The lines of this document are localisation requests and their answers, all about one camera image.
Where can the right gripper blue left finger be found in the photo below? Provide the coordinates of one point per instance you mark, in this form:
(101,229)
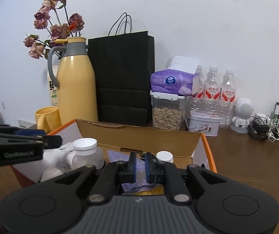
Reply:
(131,168)

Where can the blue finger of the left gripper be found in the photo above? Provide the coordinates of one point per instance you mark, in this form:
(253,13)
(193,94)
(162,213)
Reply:
(30,132)
(52,142)

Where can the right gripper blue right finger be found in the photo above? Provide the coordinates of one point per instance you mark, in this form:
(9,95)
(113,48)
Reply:
(149,168)

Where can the white jar cap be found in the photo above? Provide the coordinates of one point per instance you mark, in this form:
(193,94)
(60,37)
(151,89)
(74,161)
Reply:
(165,156)

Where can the yellow plush toy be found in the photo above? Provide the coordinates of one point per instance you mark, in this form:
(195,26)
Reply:
(152,190)

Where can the yellow ceramic mug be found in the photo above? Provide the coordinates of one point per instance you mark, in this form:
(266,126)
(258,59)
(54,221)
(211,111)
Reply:
(48,119)

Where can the red cardboard pumpkin box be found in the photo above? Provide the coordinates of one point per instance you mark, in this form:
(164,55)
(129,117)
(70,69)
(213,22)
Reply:
(186,147)

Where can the white milk carton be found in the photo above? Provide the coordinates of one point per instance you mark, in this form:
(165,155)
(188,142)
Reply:
(52,92)

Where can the clear seed container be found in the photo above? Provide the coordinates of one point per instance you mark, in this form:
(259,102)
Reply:
(167,110)

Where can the yellow thermos jug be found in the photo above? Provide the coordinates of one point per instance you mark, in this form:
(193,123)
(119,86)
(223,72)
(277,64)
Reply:
(71,72)

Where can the white tin box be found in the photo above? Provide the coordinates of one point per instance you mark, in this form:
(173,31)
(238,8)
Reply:
(203,122)

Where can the water bottle left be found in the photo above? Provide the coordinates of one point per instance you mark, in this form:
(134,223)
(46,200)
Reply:
(197,97)

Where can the water bottle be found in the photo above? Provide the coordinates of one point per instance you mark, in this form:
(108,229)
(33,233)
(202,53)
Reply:
(212,91)
(228,96)
(197,97)

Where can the purple tissue pack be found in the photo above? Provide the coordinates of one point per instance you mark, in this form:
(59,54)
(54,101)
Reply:
(174,82)

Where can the water bottle middle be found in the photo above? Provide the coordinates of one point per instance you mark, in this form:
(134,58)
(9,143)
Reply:
(212,91)

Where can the black paper bag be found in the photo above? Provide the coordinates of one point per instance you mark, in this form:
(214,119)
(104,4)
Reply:
(123,64)

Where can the water bottle right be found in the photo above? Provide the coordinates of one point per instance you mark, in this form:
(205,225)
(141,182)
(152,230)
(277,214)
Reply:
(228,96)

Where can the white robot figurine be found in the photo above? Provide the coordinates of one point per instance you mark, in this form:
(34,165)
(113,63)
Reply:
(243,110)

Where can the dried pink rose bouquet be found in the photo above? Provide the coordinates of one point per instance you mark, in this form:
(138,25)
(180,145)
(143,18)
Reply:
(53,17)

